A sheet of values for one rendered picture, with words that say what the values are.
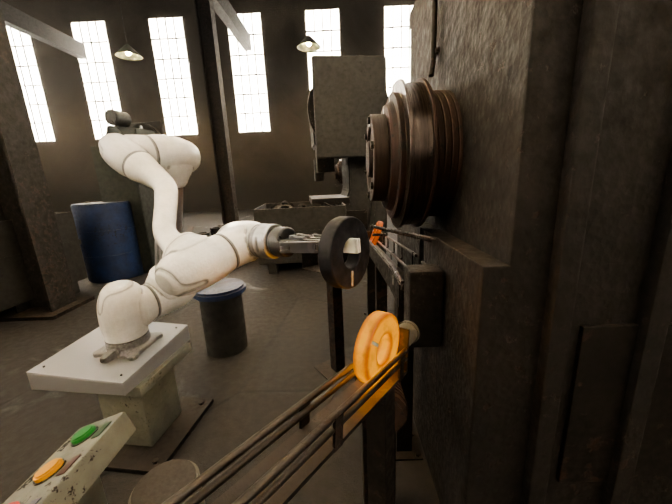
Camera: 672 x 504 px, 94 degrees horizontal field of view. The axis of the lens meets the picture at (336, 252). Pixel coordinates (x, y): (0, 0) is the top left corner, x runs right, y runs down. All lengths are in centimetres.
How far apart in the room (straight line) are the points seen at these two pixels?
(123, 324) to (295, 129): 1024
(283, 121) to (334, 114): 771
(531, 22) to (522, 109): 14
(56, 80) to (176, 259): 1399
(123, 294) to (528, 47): 141
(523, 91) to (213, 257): 71
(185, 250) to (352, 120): 316
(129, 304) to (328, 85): 300
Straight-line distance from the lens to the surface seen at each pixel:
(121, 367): 147
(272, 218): 353
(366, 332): 64
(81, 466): 77
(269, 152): 1137
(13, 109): 366
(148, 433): 164
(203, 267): 76
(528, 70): 74
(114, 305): 144
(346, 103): 377
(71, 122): 1431
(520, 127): 72
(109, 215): 423
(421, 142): 91
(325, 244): 61
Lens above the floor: 107
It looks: 14 degrees down
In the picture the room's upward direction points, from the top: 3 degrees counter-clockwise
